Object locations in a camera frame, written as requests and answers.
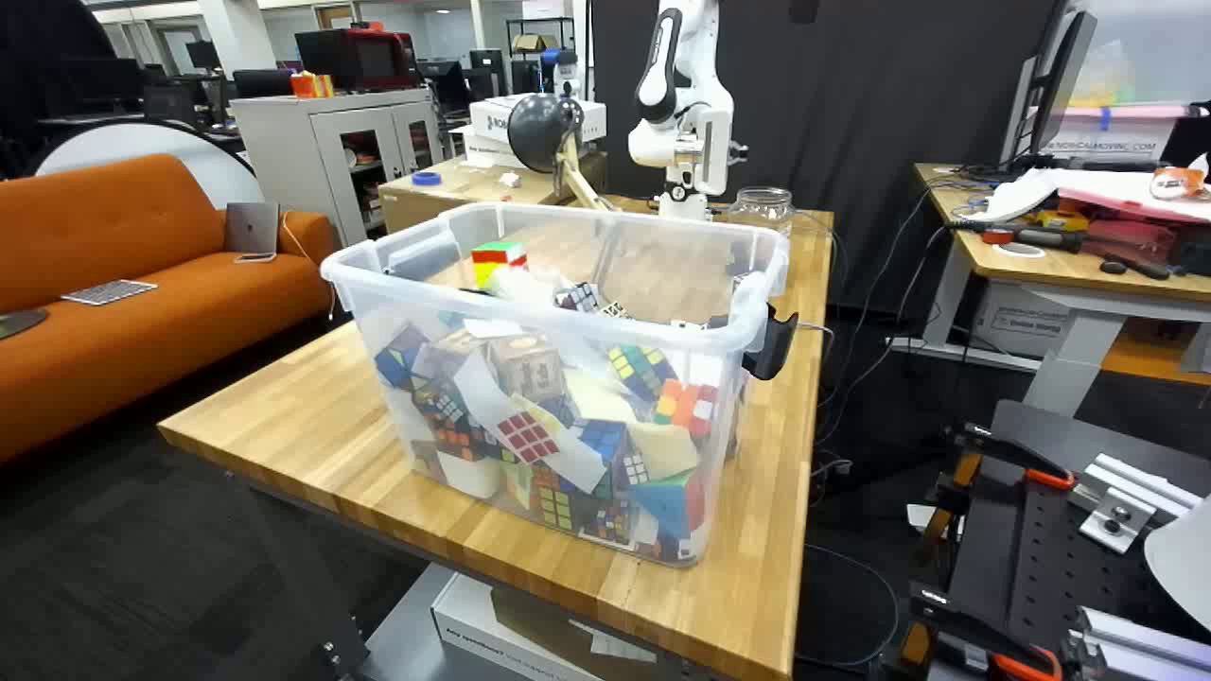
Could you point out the desk lamp with wooden arms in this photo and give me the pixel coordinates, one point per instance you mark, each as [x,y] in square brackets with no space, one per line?
[543,132]

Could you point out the white idle robot arm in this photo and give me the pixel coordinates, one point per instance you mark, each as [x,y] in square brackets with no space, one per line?
[687,136]

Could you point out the wooden desk with white legs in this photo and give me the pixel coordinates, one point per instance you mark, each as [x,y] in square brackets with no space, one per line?
[1048,271]

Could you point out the blue green yellow puzzle cube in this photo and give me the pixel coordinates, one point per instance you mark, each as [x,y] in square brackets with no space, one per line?
[636,363]

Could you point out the black white checkered cube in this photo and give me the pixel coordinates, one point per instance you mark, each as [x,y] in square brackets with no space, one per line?
[585,297]

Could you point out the wooden puzzle cube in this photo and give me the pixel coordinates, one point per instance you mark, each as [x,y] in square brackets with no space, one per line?
[523,363]

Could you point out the orange red puzzle cube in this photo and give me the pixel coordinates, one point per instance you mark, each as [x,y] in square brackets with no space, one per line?
[687,406]

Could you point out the red white puzzle cube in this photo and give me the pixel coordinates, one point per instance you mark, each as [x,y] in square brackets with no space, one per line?
[528,436]

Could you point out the multicolour puzzle cube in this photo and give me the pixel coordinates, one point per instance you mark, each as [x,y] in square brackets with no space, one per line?
[556,499]

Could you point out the dark blue puzzle cube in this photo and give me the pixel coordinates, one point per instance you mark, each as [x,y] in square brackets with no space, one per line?
[404,358]

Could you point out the white plain cardboard box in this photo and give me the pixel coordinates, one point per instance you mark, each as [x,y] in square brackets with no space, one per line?
[487,151]

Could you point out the blue tape roll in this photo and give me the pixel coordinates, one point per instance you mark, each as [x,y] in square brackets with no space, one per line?
[424,180]

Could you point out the white printed cardboard box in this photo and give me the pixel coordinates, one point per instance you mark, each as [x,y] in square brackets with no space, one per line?
[489,118]

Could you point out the clear plastic storage bin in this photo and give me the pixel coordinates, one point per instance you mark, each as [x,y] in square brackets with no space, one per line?
[360,271]

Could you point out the black curtain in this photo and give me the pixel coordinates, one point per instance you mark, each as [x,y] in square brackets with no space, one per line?
[858,99]

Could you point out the grey tablet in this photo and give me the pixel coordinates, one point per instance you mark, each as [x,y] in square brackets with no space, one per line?
[253,227]

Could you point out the black boxy appliance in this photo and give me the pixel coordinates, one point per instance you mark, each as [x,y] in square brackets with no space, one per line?
[352,62]

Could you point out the white cabinet with glass doors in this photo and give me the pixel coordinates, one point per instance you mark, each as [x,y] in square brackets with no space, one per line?
[286,136]

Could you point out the orange container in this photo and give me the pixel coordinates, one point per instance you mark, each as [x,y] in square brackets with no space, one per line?
[313,85]

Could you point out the white papers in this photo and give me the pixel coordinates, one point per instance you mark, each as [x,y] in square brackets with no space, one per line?
[1015,198]

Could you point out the black mounting plate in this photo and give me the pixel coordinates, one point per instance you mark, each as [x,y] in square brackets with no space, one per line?
[1025,552]

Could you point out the white round chair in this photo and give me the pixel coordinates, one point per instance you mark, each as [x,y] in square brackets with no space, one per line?
[152,142]

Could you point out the grey flat book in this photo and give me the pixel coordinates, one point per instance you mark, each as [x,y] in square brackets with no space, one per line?
[107,292]

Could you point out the orange sofa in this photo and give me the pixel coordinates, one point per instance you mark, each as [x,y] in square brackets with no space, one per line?
[115,227]

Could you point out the black computer monitor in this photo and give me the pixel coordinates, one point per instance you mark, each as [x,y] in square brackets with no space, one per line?
[1053,77]

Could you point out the red tool case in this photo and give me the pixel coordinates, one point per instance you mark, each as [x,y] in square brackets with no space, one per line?
[1128,234]

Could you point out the white storage box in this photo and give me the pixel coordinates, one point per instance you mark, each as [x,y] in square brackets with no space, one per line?
[1111,136]

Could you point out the aluminium extrusion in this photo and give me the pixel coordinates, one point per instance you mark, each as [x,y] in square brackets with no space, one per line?
[1128,498]
[1138,644]

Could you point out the dark flat pad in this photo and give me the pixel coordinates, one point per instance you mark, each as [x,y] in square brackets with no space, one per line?
[21,321]

